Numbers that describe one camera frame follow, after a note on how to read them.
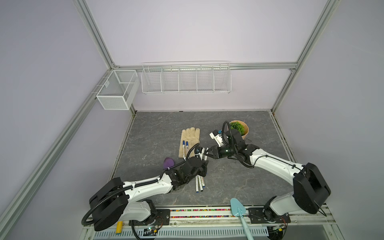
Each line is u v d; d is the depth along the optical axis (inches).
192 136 41.4
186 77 39.0
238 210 29.1
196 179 33.4
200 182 33.2
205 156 31.0
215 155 28.0
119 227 27.8
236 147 25.7
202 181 33.3
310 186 17.1
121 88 40.4
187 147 37.6
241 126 38.8
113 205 16.2
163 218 29.1
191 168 23.5
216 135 29.7
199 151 27.5
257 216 27.5
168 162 36.0
